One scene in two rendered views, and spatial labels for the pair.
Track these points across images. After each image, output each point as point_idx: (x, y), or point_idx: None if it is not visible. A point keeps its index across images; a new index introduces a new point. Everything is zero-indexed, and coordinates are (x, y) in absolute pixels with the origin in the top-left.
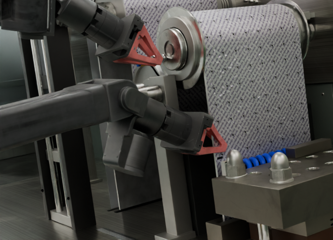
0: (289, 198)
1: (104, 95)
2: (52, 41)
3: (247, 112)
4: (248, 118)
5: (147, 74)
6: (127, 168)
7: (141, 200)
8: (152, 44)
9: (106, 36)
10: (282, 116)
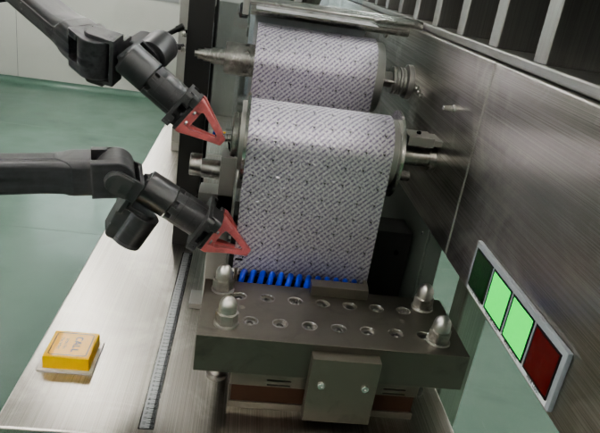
0: (208, 345)
1: (87, 172)
2: (189, 69)
3: (287, 227)
4: (287, 232)
5: None
6: (115, 239)
7: None
8: (212, 123)
9: (158, 104)
10: (335, 243)
